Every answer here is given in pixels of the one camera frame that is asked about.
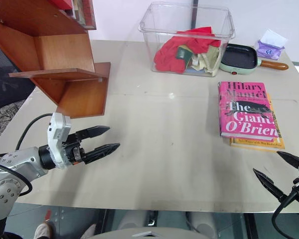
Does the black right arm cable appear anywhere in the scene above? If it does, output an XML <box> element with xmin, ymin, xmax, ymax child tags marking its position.
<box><xmin>271</xmin><ymin>190</ymin><xmax>299</xmax><ymax>239</ymax></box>

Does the cream cloth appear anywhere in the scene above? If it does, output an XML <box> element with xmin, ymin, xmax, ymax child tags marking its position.
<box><xmin>189</xmin><ymin>45</ymin><xmax>221</xmax><ymax>77</ymax></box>

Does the light blue cloth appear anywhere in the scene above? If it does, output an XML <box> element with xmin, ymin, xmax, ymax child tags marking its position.
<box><xmin>183</xmin><ymin>66</ymin><xmax>206</xmax><ymax>75</ymax></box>

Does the plaid grey fabric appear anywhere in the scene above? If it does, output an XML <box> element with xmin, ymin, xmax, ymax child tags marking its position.
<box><xmin>0</xmin><ymin>100</ymin><xmax>26</xmax><ymax>150</ymax></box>

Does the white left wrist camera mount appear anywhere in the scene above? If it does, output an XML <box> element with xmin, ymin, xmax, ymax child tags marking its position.
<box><xmin>46</xmin><ymin>112</ymin><xmax>72</xmax><ymax>170</ymax></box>

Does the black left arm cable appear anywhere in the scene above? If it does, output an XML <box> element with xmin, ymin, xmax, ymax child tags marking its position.
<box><xmin>0</xmin><ymin>113</ymin><xmax>54</xmax><ymax>196</ymax></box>

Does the dark green cloth patch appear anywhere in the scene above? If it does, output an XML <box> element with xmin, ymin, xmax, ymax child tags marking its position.
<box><xmin>174</xmin><ymin>45</ymin><xmax>192</xmax><ymax>62</ymax></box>

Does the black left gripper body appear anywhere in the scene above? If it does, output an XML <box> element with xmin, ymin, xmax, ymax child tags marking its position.
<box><xmin>61</xmin><ymin>131</ymin><xmax>87</xmax><ymax>167</ymax></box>

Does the beige shoe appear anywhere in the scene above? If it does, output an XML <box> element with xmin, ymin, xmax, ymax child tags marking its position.
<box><xmin>79</xmin><ymin>224</ymin><xmax>97</xmax><ymax>239</ymax></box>
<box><xmin>34</xmin><ymin>222</ymin><xmax>56</xmax><ymax>239</ymax></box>

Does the black office chair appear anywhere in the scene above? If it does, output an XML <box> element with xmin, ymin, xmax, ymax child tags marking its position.
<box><xmin>0</xmin><ymin>39</ymin><xmax>36</xmax><ymax>113</ymax></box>

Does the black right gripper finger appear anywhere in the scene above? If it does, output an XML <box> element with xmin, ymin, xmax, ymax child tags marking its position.
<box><xmin>253</xmin><ymin>168</ymin><xmax>289</xmax><ymax>204</ymax></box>
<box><xmin>276</xmin><ymin>150</ymin><xmax>299</xmax><ymax>170</ymax></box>

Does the purple wet wipes pack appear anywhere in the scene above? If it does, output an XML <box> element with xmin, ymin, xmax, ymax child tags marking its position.
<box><xmin>256</xmin><ymin>39</ymin><xmax>286</xmax><ymax>61</ymax></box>

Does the red cloth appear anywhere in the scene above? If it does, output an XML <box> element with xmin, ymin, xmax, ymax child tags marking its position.
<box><xmin>153</xmin><ymin>26</ymin><xmax>221</xmax><ymax>74</ymax></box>

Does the green electric frying pan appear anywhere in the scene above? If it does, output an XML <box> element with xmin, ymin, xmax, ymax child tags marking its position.
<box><xmin>219</xmin><ymin>43</ymin><xmax>290</xmax><ymax>76</ymax></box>

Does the brown wooden bookshelf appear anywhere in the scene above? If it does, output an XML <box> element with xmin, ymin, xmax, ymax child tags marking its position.
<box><xmin>0</xmin><ymin>0</ymin><xmax>112</xmax><ymax>119</ymax></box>

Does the grey rounded robot torso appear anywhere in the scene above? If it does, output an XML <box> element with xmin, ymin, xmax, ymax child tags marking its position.
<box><xmin>88</xmin><ymin>226</ymin><xmax>211</xmax><ymax>239</ymax></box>

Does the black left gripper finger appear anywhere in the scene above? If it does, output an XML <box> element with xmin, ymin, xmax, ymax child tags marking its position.
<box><xmin>76</xmin><ymin>125</ymin><xmax>111</xmax><ymax>140</ymax></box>
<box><xmin>83</xmin><ymin>142</ymin><xmax>121</xmax><ymax>165</ymax></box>

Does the white tissue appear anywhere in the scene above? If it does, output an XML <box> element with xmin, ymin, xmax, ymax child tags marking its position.
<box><xmin>260</xmin><ymin>29</ymin><xmax>289</xmax><ymax>48</ymax></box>

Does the clear plastic storage bin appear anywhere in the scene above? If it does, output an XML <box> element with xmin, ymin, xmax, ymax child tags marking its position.
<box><xmin>139</xmin><ymin>1</ymin><xmax>236</xmax><ymax>78</ymax></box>

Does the yellow book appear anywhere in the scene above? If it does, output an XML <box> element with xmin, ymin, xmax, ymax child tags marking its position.
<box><xmin>229</xmin><ymin>91</ymin><xmax>286</xmax><ymax>152</ymax></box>

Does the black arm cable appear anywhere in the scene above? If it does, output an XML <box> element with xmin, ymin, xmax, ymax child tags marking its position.
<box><xmin>0</xmin><ymin>113</ymin><xmax>54</xmax><ymax>196</ymax></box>
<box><xmin>271</xmin><ymin>190</ymin><xmax>299</xmax><ymax>239</ymax></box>

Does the pink hardcover book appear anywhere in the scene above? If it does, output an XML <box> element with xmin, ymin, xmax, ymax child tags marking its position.
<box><xmin>217</xmin><ymin>81</ymin><xmax>280</xmax><ymax>141</ymax></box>

